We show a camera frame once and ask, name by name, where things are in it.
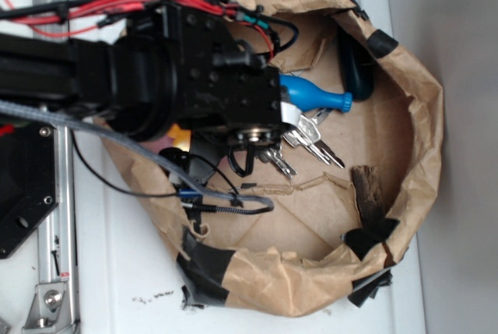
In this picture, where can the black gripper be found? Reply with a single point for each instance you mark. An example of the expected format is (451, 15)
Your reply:
(219, 86)

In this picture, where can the yellow rubber duck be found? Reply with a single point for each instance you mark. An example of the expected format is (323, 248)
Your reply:
(180, 138)

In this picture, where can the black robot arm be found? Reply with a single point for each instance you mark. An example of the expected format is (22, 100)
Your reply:
(123, 82)

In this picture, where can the white key tag key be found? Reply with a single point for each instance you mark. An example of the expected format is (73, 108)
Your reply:
(290, 113)

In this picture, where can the blue plastic bottle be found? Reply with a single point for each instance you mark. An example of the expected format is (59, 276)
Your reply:
(307, 96)

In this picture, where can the silver key bunch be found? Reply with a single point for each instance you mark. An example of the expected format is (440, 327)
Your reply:
(307, 135)

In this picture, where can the dark oval brush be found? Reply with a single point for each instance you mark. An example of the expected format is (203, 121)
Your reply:
(357, 67)

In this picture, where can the brown paper bag bin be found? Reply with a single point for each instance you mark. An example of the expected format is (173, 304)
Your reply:
(313, 248)

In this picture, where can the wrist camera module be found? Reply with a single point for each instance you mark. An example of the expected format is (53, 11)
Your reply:
(201, 161)

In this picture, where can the aluminium extrusion rail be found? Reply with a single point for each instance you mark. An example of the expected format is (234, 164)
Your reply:
(55, 307)

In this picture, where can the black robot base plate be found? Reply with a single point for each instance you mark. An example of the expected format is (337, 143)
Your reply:
(28, 183)

